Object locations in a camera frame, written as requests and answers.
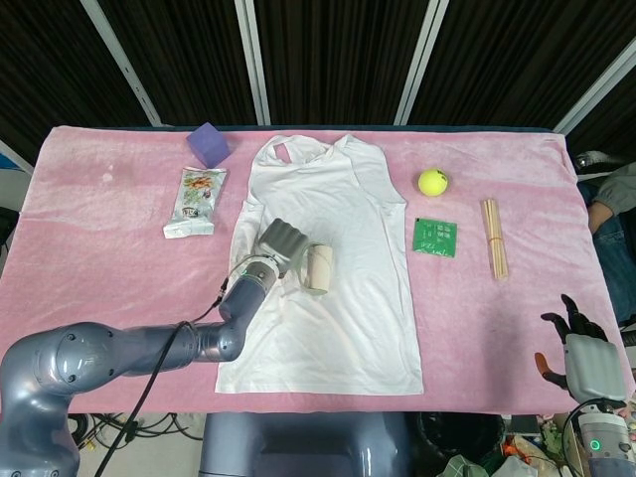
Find green small packet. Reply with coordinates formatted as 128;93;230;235
411;217;459;259

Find silver snack packet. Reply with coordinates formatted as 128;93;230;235
162;166;229;239

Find white frame bar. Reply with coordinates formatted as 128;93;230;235
236;0;272;125
395;0;451;125
81;0;163;125
554;49;636;135

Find blue-grey robot torso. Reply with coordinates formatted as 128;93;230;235
200;411;412;477

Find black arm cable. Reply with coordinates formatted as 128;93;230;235
93;255;259;477

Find white tank top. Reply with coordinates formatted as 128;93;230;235
214;133;424;397

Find black waste bin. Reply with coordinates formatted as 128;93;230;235
415;411;506;463

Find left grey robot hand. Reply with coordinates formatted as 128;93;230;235
252;217;312;278

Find black floor cables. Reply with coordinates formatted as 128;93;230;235
69;411;205;477

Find yellow tennis ball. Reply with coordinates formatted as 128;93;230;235
417;168;451;198

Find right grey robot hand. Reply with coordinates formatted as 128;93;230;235
535;293;628;401

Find bundle of wooden sticks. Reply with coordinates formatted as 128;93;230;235
479;198;510;282

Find purple foam cube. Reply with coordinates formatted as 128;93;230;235
185;122;233;169

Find person in grey jacket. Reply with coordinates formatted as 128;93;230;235
575;163;636;329

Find lint roller with grey handle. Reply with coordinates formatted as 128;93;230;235
292;241;335;298

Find green patterned cloth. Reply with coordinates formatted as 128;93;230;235
441;454;491;477

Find pink table cloth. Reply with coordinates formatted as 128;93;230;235
0;124;636;416

